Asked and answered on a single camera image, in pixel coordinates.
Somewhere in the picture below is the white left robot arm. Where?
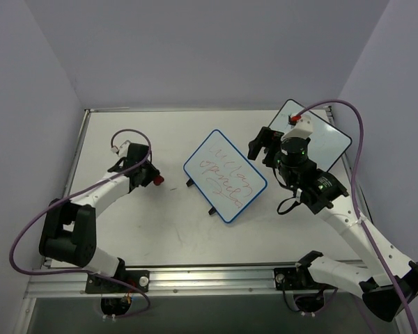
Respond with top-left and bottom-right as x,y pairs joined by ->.
39,141 -> 164,292

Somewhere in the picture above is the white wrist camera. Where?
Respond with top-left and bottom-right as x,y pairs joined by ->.
283,114 -> 314,140
111,140 -> 132,158

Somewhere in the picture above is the blue-framed whiteboard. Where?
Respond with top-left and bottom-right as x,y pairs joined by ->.
183,129 -> 268,223

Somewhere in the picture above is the black-framed whiteboard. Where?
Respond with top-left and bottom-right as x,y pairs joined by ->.
269,99 -> 352,171

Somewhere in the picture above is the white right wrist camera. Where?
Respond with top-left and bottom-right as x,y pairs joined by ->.
283,114 -> 314,140

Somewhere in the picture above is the aluminium front rail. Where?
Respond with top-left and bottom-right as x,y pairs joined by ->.
24,260 -> 401,299

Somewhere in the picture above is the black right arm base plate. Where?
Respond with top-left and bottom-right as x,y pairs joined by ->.
273,267 -> 334,291

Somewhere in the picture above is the red heart-shaped eraser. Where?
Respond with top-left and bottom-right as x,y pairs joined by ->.
153,175 -> 164,186

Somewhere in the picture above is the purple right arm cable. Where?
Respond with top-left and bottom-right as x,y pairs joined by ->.
292,99 -> 418,334

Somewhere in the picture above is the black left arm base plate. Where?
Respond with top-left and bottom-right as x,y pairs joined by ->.
85,269 -> 150,294

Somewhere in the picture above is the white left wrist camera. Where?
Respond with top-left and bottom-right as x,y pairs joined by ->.
111,140 -> 132,158

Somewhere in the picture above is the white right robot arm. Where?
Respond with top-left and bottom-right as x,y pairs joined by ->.
247,118 -> 418,321

